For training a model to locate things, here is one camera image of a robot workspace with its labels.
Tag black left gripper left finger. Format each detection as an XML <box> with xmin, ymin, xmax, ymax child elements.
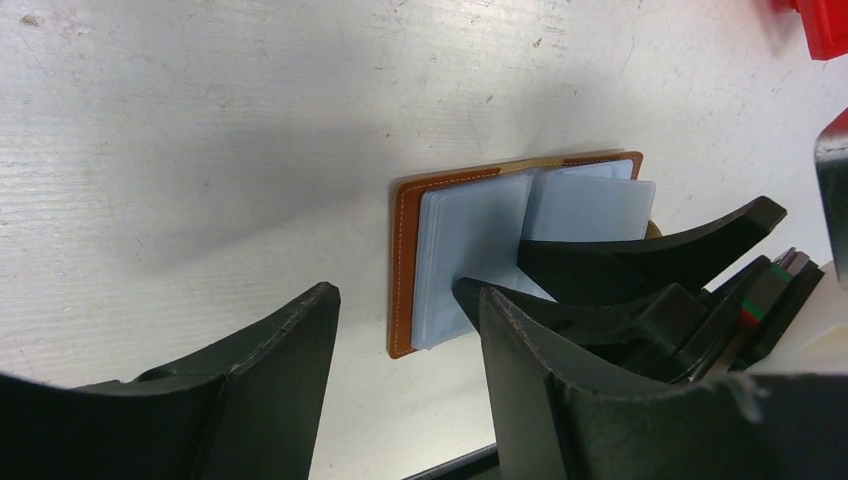
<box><xmin>1</xmin><ymin>282</ymin><xmax>341</xmax><ymax>479</ymax></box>

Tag brown leather card holder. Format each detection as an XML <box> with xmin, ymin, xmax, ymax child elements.
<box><xmin>387</xmin><ymin>150</ymin><xmax>655</xmax><ymax>359</ymax></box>

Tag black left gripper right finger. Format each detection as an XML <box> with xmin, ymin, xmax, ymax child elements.
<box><xmin>480</xmin><ymin>288</ymin><xmax>847</xmax><ymax>479</ymax></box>

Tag red three-compartment plastic bin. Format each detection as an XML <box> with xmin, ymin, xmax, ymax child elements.
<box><xmin>770</xmin><ymin>0</ymin><xmax>847</xmax><ymax>61</ymax></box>

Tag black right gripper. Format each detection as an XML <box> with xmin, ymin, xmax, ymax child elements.
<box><xmin>453</xmin><ymin>196</ymin><xmax>824</xmax><ymax>383</ymax></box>

